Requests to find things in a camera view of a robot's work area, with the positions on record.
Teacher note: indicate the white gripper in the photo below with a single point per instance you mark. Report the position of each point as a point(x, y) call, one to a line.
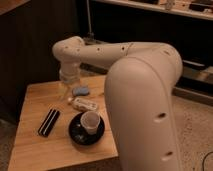
point(65, 90)

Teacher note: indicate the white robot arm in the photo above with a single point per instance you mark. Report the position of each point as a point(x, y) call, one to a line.
point(138, 97)

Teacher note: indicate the blue sponge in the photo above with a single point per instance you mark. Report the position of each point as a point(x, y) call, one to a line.
point(80, 91)

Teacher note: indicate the black striped rectangular case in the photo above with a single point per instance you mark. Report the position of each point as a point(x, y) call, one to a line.
point(48, 123)

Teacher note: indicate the wooden side table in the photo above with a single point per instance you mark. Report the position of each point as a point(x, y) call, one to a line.
point(32, 152)

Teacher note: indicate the white paper cup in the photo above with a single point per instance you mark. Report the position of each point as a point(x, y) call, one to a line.
point(90, 121)

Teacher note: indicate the black round plate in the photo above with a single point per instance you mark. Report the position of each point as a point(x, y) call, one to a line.
point(79, 135)

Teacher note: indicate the metal pole stand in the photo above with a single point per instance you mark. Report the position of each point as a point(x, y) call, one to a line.
point(90, 31)

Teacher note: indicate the wooden wall shelf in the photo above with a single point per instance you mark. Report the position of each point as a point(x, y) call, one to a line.
point(187, 8)

